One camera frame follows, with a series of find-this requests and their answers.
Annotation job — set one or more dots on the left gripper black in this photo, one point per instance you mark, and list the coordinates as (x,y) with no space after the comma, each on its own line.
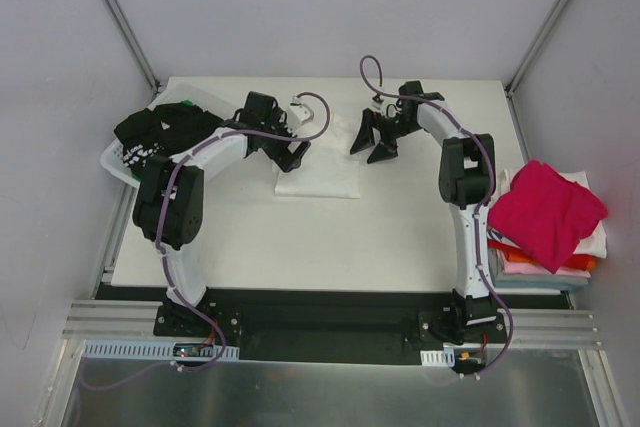
(279,142)

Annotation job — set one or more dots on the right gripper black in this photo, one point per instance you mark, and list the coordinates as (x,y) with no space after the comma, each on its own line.
(382,128)

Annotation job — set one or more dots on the white floral print t-shirt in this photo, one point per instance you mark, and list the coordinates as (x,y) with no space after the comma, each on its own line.
(327,170)

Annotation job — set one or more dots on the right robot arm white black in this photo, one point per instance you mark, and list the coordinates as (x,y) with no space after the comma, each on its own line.
(466,183)

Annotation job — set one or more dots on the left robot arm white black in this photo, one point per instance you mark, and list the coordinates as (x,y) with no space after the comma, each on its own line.
(169,206)

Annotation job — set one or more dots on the white plastic laundry basket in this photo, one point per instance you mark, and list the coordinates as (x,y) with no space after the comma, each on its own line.
(112,157)

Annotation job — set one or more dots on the black printed t-shirt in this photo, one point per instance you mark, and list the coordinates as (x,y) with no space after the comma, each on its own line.
(203,126)

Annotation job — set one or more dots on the red t-shirt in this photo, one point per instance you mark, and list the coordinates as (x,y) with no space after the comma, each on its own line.
(506,248)

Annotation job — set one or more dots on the pink folded t-shirt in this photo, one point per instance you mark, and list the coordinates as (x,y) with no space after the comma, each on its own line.
(531,269)

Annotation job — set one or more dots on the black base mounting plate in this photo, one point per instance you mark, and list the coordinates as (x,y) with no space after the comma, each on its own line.
(375,328)

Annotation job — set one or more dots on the magenta t-shirt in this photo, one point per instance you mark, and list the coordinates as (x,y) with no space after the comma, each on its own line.
(546,215)

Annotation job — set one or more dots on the light blue folded t-shirt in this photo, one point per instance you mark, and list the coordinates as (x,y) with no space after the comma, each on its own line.
(502,280)

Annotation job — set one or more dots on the orange folded t-shirt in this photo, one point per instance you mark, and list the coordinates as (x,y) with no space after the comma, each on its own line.
(581,262)

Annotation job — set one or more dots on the white folded t-shirt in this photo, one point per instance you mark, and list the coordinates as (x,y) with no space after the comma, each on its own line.
(594,245)

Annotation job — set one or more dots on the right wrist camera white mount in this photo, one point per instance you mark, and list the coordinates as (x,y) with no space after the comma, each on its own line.
(385,107)

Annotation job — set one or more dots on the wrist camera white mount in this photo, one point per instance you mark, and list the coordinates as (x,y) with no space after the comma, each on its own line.
(385,107)
(299,113)

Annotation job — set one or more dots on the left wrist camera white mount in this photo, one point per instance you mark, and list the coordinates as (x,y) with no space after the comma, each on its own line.
(299,113)

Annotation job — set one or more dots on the right grey cable duct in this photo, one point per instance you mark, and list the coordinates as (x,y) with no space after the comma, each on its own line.
(438,358)

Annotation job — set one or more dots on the grey cable duct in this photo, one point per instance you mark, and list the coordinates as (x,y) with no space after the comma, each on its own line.
(438,358)
(158,350)

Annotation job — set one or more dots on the aluminium rail profile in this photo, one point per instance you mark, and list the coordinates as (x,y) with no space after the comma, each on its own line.
(534,328)

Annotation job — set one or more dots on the left grey cable duct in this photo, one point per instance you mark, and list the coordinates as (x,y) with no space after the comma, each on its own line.
(158,350)

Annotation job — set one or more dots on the left aluminium frame post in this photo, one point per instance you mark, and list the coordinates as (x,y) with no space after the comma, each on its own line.
(127,34)

